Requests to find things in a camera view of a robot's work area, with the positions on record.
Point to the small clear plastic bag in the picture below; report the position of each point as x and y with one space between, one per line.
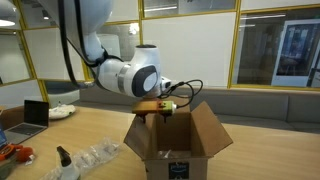
173 154

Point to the large clear air-cushion bag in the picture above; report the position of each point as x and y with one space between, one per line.
87 159

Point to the clear spray bottle black nozzle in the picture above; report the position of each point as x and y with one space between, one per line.
68 170

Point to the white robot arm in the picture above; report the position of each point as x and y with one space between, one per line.
78 22

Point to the brown cardboard box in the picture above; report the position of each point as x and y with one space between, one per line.
197 130

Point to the white plate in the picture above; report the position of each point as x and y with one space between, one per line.
61 111

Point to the grey laptop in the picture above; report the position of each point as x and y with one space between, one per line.
35 120

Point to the grey bench seat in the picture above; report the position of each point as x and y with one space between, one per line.
296 111

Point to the orange red object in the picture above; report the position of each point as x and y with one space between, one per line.
20 152

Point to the wall poster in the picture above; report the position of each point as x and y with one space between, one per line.
297 52

